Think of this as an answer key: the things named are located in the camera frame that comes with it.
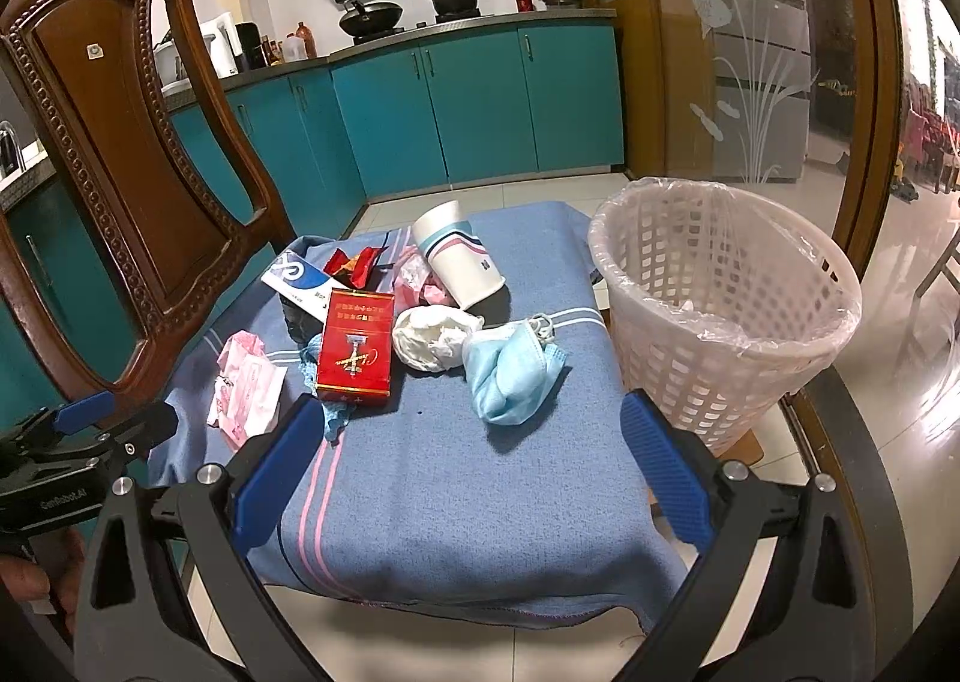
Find teal kitchen base cabinets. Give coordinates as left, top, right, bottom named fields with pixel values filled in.
left=0, top=14, right=628, bottom=390

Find carved wooden chair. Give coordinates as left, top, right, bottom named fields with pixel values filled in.
left=0, top=0, right=299, bottom=422

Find white tissue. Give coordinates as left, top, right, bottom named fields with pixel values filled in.
left=391, top=307, right=485, bottom=375

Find black kitchen appliance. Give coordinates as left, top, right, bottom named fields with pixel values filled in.
left=236, top=22, right=270, bottom=73

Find clear plastic bin liner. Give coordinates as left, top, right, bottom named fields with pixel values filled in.
left=592, top=176, right=863, bottom=365

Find person's left hand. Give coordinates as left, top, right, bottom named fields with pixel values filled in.
left=0, top=528, right=89, bottom=634

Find pink tissue packet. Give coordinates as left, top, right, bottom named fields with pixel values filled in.
left=206, top=331, right=288, bottom=447

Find blue lace cloth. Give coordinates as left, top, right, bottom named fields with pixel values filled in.
left=298, top=333, right=355, bottom=444

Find crumpled pink plastic wrapper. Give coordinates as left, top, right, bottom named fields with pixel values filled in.
left=393, top=245, right=455, bottom=309

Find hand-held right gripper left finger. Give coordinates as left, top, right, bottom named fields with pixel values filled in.
left=71, top=393, right=332, bottom=682

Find white electric kettle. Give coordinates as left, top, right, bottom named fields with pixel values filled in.
left=199, top=12, right=240, bottom=80

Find white and blue carton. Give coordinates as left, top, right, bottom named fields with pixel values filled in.
left=261, top=248, right=335, bottom=323

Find red foil wrapper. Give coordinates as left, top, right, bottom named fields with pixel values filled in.
left=324, top=245, right=386, bottom=294

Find frosted glass sliding door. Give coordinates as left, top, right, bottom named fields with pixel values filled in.
left=645, top=0, right=890, bottom=267

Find blue face mask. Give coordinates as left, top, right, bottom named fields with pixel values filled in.
left=460, top=311, right=568, bottom=426

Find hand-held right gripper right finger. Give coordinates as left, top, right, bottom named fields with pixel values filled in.
left=600, top=388, right=895, bottom=682

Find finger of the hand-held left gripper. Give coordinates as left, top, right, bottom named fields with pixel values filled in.
left=88, top=400, right=182, bottom=466
left=0, top=391, right=118, bottom=462

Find red cigarette box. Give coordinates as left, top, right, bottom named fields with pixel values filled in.
left=315, top=290, right=398, bottom=402

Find black wok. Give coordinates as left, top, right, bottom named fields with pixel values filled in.
left=339, top=0, right=404, bottom=39

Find black cooking pot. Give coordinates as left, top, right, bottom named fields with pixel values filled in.
left=415, top=0, right=482, bottom=20

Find white plastic waste basket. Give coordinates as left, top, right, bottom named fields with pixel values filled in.
left=587, top=176, right=863, bottom=458

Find blue striped blanket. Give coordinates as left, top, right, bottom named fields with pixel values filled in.
left=146, top=200, right=692, bottom=635

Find white paper cup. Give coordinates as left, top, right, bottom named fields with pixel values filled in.
left=411, top=200, right=506, bottom=313

